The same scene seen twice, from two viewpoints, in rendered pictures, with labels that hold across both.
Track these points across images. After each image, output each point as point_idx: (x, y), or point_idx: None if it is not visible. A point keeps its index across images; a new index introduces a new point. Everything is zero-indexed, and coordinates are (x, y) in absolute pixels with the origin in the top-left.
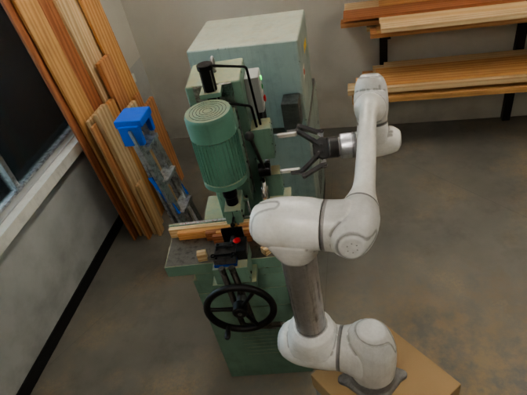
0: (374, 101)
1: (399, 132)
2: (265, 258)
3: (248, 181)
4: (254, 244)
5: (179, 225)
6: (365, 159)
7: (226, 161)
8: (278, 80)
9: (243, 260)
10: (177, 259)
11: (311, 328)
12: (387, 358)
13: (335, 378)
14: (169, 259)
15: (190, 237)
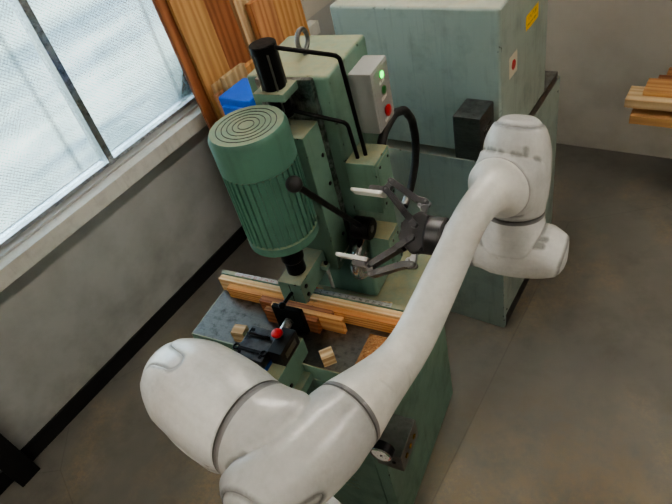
0: (501, 180)
1: (563, 243)
2: (322, 369)
3: (331, 241)
4: (318, 340)
5: (235, 275)
6: (421, 303)
7: (266, 213)
8: (462, 73)
9: (279, 366)
10: (213, 325)
11: None
12: None
13: None
14: (203, 321)
15: (244, 297)
